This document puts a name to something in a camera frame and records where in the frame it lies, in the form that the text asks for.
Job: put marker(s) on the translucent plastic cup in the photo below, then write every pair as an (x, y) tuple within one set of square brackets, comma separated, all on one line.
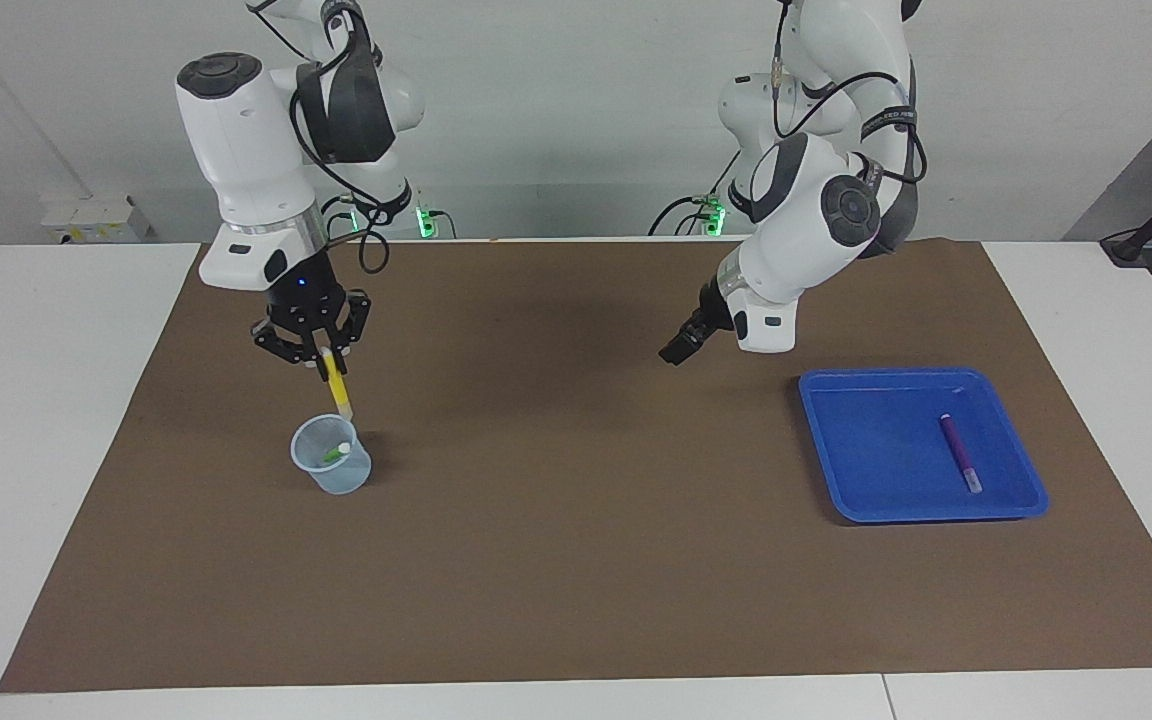
[(336, 478)]

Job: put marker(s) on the white socket box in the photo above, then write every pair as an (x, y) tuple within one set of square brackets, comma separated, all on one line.
[(96, 220)]

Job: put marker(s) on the blue plastic tray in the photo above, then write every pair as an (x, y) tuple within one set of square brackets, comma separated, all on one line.
[(886, 450)]

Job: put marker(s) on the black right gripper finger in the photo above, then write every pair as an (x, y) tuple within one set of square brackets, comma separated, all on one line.
[(281, 340), (356, 315)]

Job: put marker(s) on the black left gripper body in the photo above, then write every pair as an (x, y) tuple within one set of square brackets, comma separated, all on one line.
[(714, 308)]

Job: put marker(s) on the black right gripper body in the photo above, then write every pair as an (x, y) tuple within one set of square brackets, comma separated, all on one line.
[(304, 305)]

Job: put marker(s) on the brown table mat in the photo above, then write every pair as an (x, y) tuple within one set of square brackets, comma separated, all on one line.
[(576, 550)]

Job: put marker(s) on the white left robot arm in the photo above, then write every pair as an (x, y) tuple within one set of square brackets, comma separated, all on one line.
[(806, 230)]

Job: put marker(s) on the purple pen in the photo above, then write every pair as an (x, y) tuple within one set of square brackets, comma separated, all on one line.
[(960, 452)]

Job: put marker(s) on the green pen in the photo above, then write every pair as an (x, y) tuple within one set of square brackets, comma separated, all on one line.
[(336, 453)]

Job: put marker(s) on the yellow pen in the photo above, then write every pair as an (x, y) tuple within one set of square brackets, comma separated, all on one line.
[(340, 390)]

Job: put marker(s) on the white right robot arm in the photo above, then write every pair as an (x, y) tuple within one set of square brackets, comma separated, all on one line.
[(246, 150)]

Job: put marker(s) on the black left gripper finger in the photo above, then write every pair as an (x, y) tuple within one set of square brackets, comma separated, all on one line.
[(681, 345)]

